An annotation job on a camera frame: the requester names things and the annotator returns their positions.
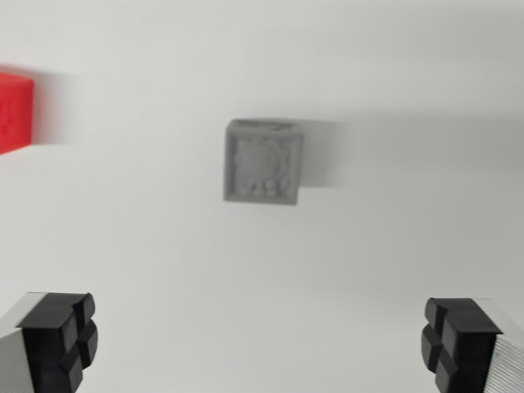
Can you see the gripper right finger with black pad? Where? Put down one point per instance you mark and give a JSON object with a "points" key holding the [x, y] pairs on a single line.
{"points": [[471, 348]]}

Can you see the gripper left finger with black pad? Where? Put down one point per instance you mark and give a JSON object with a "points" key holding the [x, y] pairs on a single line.
{"points": [[45, 348]]}

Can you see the grey embossed rubber cube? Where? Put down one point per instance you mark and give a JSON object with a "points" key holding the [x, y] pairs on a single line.
{"points": [[262, 163]]}

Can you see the red studded cube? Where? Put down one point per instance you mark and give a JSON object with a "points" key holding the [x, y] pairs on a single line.
{"points": [[14, 112]]}

